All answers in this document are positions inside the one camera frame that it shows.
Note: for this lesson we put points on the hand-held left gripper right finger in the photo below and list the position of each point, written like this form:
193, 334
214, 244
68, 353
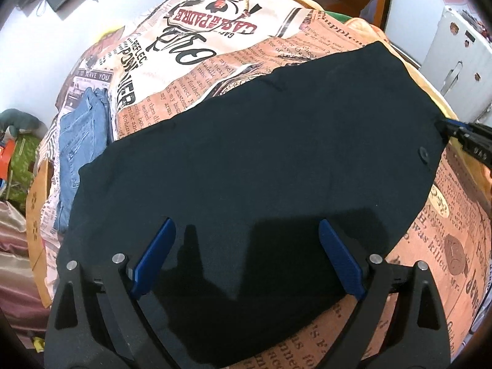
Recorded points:
342, 257

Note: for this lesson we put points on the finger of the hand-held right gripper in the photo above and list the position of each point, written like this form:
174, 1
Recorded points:
452, 127

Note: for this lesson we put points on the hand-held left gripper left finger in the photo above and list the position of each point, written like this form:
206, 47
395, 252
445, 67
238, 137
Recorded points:
153, 259

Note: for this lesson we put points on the black pants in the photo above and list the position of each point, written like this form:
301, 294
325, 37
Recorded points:
250, 142

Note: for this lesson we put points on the white appliance with stickers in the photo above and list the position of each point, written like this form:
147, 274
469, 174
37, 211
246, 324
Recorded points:
457, 61

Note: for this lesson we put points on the wooden lap desk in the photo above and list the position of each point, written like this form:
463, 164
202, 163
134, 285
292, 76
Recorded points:
36, 207

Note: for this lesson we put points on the striped pink curtain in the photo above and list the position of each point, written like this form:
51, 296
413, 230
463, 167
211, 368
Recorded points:
17, 246

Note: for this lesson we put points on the folded blue jeans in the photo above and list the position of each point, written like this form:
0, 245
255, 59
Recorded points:
77, 134

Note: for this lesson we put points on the orange box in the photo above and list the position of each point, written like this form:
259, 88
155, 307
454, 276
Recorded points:
7, 157

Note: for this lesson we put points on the printed newspaper pattern blanket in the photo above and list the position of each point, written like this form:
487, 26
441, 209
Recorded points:
184, 27

